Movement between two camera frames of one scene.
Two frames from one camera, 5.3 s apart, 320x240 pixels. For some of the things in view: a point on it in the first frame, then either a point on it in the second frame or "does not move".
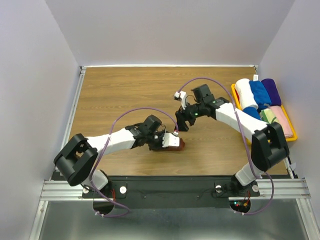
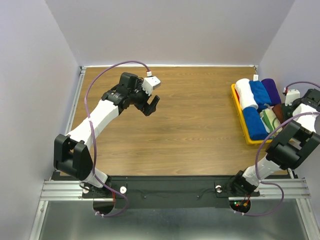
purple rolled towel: [273, 92] does not move
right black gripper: [182, 115] to [284, 108]
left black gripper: [160, 145] to [152, 108]
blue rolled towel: [262, 99] does not move
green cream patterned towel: [267, 116] does not move
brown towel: [177, 148] to [277, 109]
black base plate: [170, 192] does not move
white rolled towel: [247, 98] does not move
